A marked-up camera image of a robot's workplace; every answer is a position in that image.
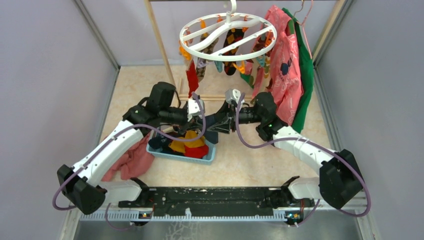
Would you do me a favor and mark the dark red argyle sock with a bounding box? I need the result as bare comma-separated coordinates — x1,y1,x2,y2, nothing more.
223,28,245,76

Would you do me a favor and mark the light blue plastic basket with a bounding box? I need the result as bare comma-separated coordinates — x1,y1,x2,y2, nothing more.
146,140,216,166

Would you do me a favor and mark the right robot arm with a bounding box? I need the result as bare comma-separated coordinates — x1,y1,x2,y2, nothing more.
207,89,365,210

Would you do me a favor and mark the red cloth in basket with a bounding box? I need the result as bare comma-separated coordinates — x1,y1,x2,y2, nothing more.
184,144,209,159

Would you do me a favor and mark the white round clip hanger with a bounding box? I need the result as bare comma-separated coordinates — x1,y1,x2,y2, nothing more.
178,0,278,62

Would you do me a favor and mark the navy blue patterned sock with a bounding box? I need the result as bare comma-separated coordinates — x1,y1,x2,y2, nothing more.
148,135,174,154

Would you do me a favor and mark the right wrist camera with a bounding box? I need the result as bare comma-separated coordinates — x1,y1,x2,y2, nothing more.
224,88,245,107

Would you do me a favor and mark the mustard yellow ribbed sock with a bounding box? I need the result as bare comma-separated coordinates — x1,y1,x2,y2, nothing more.
168,130,206,154

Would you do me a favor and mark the red santa sock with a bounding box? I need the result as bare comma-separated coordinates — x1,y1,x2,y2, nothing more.
186,60,199,98

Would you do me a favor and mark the argyle brown cream sock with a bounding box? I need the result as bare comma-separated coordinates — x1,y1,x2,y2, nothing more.
195,31,220,83

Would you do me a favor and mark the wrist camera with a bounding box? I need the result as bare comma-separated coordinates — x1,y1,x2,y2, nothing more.
224,88,245,107
187,99,205,119

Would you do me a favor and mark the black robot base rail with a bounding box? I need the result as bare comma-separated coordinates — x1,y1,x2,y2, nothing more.
118,178,316,219

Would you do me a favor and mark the pink patterned hanging garment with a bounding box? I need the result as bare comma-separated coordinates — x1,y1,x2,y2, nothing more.
252,5,303,125

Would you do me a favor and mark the light wooden clothes rack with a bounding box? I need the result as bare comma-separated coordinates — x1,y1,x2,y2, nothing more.
144,0,347,101

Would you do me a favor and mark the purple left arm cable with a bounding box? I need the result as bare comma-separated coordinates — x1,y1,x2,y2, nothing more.
52,92,208,232

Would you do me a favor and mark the green hanging garment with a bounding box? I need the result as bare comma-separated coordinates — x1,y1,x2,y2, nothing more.
282,7,314,133

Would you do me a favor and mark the pink cloth on floor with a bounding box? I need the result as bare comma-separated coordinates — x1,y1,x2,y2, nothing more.
101,134,155,182

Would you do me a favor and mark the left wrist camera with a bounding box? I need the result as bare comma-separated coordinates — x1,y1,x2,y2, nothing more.
187,99,205,119

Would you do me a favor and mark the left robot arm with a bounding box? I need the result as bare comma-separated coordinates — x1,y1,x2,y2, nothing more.
52,81,206,215

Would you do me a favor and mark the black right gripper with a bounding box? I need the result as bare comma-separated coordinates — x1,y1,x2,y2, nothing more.
206,99,264,134

